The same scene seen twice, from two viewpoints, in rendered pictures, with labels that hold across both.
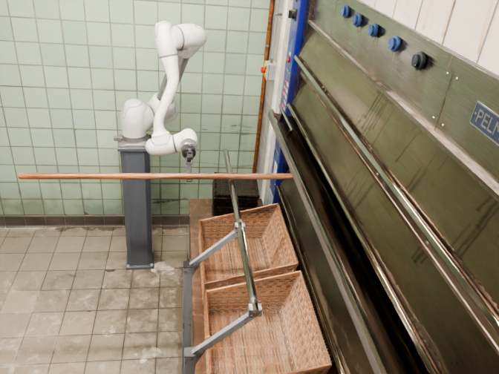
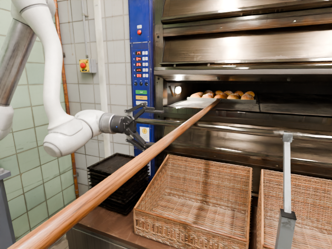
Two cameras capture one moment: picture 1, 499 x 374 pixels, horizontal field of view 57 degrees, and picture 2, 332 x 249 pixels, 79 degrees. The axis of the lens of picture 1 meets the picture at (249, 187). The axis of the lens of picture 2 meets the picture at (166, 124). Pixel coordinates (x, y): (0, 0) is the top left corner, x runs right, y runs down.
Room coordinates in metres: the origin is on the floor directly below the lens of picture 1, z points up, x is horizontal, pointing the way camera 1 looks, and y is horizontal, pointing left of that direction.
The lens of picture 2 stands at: (1.60, 0.94, 1.39)
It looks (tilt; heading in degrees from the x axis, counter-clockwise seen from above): 14 degrees down; 303
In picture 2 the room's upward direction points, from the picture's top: straight up
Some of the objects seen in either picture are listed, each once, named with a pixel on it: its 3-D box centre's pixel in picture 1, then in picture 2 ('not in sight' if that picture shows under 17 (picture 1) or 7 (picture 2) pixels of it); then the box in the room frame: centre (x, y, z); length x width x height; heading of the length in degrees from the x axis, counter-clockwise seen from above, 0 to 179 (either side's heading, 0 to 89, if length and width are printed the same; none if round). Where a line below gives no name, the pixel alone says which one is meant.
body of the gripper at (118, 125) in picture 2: (188, 154); (125, 125); (2.19, 0.34, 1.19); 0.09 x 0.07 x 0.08; 11
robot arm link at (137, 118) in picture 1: (135, 116); not in sight; (2.66, 0.76, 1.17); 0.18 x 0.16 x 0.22; 139
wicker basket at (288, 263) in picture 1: (243, 250); (196, 198); (2.01, 0.00, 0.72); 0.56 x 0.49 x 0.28; 11
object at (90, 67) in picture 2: (269, 70); (87, 65); (2.96, -0.06, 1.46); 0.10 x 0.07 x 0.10; 10
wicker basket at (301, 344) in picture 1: (259, 335); (325, 228); (1.42, -0.11, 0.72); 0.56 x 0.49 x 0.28; 10
